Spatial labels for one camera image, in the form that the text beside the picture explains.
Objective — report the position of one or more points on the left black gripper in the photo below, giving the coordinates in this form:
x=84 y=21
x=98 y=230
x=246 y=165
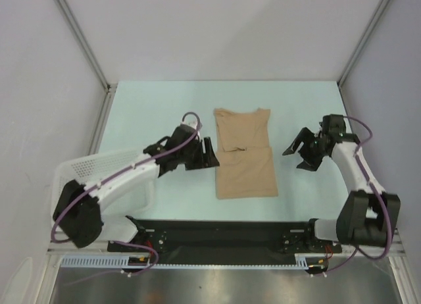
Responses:
x=211 y=160

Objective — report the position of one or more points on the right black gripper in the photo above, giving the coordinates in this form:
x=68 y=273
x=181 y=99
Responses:
x=308 y=150

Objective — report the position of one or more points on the beige t shirt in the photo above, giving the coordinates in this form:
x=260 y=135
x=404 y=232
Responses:
x=245 y=155

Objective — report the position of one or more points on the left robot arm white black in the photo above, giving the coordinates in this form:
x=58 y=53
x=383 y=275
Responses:
x=84 y=188

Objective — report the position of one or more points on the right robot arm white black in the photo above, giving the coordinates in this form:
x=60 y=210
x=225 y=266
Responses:
x=369 y=215

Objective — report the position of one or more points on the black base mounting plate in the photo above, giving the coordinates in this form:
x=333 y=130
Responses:
x=285 y=237

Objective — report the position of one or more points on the white perforated plastic basket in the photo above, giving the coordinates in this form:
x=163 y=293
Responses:
x=132 y=197

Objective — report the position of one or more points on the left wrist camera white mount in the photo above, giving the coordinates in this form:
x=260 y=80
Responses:
x=193 y=124

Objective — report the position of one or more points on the slotted cable duct rail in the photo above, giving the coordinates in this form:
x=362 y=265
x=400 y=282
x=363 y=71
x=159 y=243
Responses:
x=138 y=262

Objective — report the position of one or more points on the right aluminium frame post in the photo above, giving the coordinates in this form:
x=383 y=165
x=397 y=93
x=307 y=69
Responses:
x=363 y=41

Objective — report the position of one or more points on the aluminium frame post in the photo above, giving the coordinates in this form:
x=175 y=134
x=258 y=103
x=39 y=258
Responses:
x=87 y=51
x=363 y=41

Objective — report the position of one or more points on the left aluminium frame post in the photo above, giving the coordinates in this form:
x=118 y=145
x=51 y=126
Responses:
x=87 y=51

